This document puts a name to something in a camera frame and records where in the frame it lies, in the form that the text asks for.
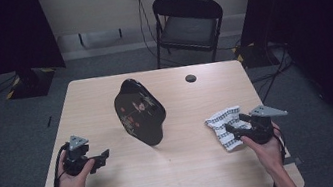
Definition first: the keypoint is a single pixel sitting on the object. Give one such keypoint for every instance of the black stand base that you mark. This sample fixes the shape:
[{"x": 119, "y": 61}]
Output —
[
  {"x": 254, "y": 56},
  {"x": 31, "y": 83}
]

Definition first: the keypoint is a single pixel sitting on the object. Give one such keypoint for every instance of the black round table grommet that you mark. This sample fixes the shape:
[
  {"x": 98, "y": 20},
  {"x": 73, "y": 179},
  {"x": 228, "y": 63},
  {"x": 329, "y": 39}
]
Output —
[{"x": 190, "y": 78}]

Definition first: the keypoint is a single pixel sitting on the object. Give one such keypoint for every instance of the grey tape strip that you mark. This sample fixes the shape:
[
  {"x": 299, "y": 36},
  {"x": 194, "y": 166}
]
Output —
[{"x": 295, "y": 161}]

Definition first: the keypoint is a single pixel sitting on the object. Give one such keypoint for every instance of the person's right hand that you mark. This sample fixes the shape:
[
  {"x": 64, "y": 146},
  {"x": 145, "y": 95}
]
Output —
[{"x": 270, "y": 154}]

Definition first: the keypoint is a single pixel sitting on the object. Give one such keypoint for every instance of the small black floor item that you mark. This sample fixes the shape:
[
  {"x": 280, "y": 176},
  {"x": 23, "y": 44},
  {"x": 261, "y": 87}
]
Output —
[{"x": 49, "y": 121}]

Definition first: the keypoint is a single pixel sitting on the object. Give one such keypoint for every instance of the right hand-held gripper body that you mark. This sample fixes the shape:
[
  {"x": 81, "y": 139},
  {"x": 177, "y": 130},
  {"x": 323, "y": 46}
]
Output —
[{"x": 260, "y": 131}]

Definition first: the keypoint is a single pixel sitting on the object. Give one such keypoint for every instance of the white patterned cloth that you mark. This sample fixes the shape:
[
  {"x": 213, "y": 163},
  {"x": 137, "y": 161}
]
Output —
[{"x": 221, "y": 122}]

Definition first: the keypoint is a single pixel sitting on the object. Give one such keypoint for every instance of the black folding chair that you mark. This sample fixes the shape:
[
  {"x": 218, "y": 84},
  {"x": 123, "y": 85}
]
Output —
[{"x": 188, "y": 31}]

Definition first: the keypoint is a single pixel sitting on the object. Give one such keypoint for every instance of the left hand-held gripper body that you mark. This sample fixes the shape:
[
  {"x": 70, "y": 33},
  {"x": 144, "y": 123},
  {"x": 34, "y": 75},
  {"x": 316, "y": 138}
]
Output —
[{"x": 75, "y": 162}]

